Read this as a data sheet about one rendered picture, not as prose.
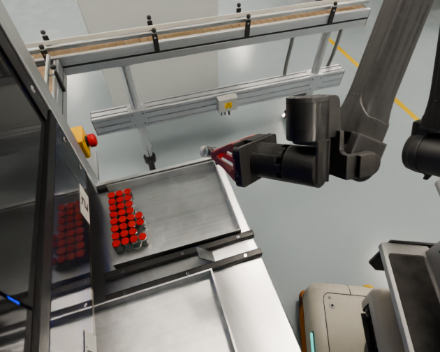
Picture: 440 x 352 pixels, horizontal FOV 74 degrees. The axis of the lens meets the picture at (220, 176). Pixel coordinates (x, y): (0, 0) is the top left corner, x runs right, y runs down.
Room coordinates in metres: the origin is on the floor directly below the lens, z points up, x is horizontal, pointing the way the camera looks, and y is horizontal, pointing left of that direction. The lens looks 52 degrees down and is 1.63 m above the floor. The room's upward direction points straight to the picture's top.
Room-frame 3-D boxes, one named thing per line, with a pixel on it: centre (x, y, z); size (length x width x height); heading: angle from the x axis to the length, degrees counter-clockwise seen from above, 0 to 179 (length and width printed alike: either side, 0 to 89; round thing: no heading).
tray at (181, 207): (0.45, 0.14, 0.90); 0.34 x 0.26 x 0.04; 107
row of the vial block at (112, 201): (0.41, 0.29, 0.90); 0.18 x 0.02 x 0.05; 17
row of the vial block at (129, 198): (0.42, 0.25, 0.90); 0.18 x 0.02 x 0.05; 17
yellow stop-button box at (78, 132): (0.62, 0.44, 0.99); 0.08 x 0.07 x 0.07; 108
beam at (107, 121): (1.51, -0.04, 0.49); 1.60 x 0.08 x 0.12; 108
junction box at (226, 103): (1.45, -0.04, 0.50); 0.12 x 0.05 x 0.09; 108
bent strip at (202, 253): (0.32, -0.01, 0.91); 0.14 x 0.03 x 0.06; 107
